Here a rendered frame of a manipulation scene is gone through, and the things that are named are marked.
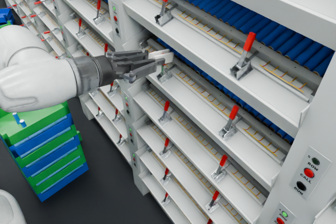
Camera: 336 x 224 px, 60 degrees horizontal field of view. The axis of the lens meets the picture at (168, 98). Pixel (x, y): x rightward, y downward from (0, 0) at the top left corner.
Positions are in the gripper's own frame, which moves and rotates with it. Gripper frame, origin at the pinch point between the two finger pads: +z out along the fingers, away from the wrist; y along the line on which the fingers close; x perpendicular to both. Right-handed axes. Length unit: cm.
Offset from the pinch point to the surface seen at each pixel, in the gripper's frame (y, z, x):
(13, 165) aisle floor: -81, -35, -110
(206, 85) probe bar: 13.1, 6.4, -3.0
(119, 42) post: -22.7, -0.1, -6.3
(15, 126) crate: -58, -32, -60
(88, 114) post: -88, 17, -95
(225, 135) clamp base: 27.7, 0.5, -6.5
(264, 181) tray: 40.5, 0.6, -9.3
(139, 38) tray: -17.7, 4.4, -3.0
